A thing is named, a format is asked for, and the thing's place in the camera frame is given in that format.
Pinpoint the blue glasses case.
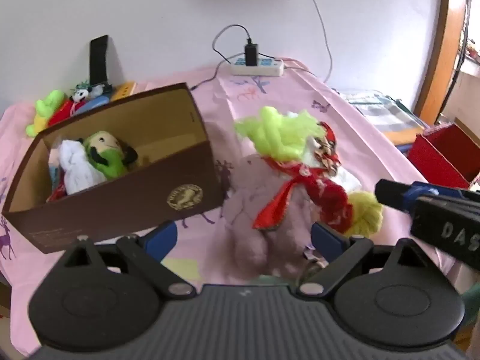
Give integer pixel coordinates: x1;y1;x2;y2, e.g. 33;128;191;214
77;95;111;115

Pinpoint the green plush toy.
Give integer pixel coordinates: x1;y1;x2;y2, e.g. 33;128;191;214
25;89;68;137

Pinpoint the red box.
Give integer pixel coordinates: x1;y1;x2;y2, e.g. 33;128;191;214
407;123;480;190

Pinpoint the purple plush toy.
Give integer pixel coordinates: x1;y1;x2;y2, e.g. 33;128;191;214
221;157;319;282

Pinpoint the black charging cable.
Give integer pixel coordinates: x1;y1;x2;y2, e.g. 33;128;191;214
189;25;250;91

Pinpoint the red costume doll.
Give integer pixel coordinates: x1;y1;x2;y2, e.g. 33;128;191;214
253;122;344;231

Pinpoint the small panda plush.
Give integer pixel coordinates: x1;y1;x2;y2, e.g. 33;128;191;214
71;82;104;102

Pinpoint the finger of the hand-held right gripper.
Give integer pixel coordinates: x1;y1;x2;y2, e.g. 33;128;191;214
375;179;480;215

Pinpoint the green hooded plush doll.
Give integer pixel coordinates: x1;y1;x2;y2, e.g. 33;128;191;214
82;130;139;181

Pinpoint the white cable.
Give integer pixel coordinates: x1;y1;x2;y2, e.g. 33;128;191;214
305;0;334;83

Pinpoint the wooden door frame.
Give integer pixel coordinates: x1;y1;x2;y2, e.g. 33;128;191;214
414;0;469;124

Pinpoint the black charger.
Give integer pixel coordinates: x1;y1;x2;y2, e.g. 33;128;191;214
244;39;259;67

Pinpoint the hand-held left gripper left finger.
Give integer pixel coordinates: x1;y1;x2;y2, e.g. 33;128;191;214
56;220;194;297

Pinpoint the pink printed bedsheet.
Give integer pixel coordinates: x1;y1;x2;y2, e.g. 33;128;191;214
0;58;466;357

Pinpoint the brown cardboard box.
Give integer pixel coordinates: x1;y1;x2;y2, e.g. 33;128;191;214
2;82;226;254

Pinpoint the white power strip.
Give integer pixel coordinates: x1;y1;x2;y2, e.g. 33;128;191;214
230;57;286;77

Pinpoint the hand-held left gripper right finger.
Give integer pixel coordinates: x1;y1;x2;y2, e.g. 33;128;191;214
298;221;428;297

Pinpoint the black smartphone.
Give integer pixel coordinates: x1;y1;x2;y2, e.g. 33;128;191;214
89;35;110;83

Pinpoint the red plush toy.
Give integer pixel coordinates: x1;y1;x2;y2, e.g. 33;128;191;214
47;99;81;126

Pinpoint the plaid cloth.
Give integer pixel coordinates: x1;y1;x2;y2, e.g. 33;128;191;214
335;89;428;134

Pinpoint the yellow book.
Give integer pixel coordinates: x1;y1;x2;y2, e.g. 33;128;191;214
110;81;136;102

